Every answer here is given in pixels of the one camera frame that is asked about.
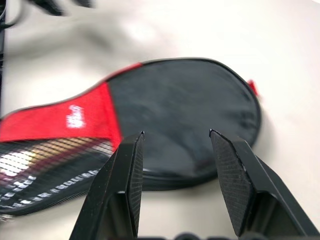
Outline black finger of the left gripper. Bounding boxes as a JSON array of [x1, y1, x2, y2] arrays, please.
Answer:
[[29, 0, 65, 17], [71, 0, 97, 9]]

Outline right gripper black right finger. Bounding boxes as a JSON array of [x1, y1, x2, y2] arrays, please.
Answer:
[[209, 128, 320, 240]]

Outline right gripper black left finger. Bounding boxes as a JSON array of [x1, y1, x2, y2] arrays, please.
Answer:
[[69, 131, 145, 240]]

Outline black red paddle case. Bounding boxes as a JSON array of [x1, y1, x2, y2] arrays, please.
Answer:
[[0, 57, 263, 224]]

